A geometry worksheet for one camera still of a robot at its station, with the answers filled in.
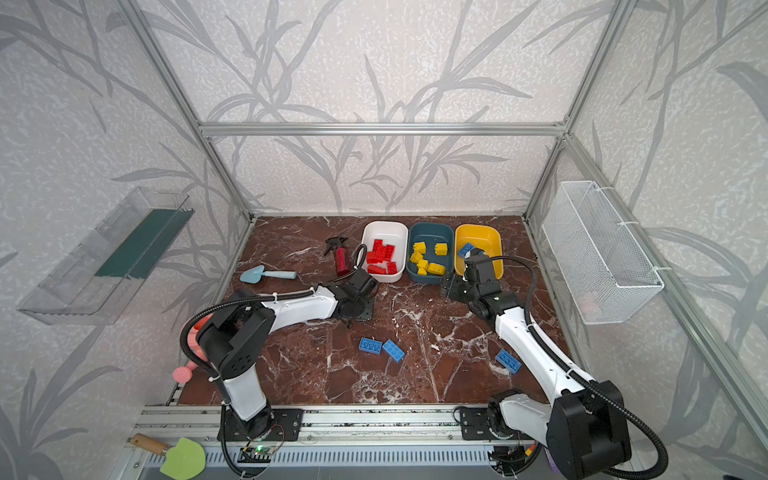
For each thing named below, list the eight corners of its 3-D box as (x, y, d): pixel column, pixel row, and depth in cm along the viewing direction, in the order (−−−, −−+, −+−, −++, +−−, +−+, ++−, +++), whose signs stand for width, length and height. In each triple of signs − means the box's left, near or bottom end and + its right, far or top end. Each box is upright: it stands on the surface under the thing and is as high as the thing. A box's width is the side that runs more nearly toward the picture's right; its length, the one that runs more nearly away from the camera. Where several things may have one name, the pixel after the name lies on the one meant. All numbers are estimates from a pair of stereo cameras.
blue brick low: (358, 351, 88) (357, 348, 86) (361, 339, 90) (360, 337, 88) (380, 355, 87) (379, 352, 85) (382, 343, 89) (382, 340, 87)
